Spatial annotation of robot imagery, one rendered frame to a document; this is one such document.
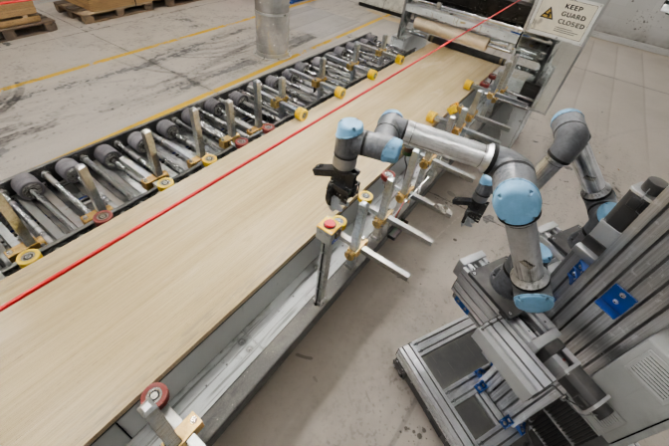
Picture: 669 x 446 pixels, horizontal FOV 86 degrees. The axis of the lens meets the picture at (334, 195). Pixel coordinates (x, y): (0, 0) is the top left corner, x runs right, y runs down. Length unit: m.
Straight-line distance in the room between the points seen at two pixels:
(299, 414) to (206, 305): 0.99
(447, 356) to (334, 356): 0.66
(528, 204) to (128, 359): 1.33
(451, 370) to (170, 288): 1.53
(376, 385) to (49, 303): 1.66
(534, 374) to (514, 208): 0.69
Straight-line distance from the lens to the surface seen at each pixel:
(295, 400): 2.29
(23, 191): 2.39
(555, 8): 3.87
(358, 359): 2.40
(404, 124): 1.13
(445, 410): 2.18
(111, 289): 1.66
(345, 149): 1.04
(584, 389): 1.60
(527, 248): 1.20
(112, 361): 1.50
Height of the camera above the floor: 2.18
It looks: 42 degrees down
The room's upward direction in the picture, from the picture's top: 8 degrees clockwise
